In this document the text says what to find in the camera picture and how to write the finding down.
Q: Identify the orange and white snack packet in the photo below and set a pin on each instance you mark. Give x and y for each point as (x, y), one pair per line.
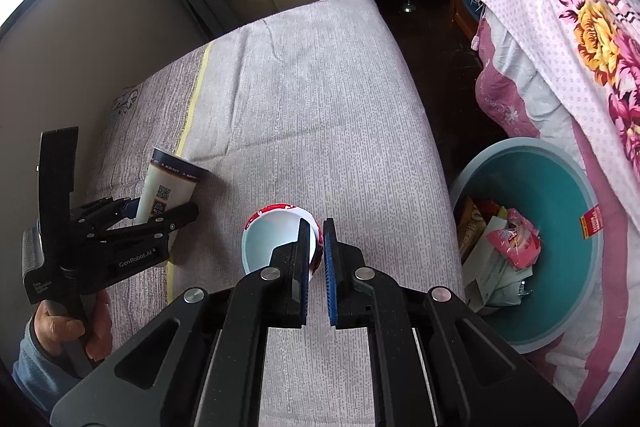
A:
(472, 222)

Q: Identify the red paper cup white inside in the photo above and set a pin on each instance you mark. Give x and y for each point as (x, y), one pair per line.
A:
(270, 242)

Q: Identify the teal plastic bucket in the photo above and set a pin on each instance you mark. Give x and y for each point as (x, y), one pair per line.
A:
(550, 187)

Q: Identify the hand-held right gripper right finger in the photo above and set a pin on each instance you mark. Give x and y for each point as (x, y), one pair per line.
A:
(330, 272)

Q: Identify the white quilt pink border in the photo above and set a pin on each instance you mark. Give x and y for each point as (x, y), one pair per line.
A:
(500, 97)

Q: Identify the white yellow plastic bag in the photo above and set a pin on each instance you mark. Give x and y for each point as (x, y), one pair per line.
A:
(500, 289)

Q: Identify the red snack wrapper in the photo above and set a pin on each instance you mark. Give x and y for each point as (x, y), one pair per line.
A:
(515, 242)

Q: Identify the person's left forearm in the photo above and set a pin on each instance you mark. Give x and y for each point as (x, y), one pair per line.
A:
(35, 372)

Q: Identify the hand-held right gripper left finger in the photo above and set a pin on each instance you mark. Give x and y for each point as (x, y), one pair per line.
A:
(302, 272)

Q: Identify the pink floral sheet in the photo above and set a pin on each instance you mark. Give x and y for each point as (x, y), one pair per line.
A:
(575, 7)

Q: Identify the person's left hand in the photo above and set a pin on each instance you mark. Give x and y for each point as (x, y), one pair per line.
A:
(50, 329)

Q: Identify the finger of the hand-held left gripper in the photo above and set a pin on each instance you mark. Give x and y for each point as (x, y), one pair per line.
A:
(107, 207)
(175, 214)

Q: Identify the red-orange packet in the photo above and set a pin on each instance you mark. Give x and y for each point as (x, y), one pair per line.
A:
(490, 208)

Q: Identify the white paper cup blue rim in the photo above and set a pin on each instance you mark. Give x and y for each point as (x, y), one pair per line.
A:
(165, 187)

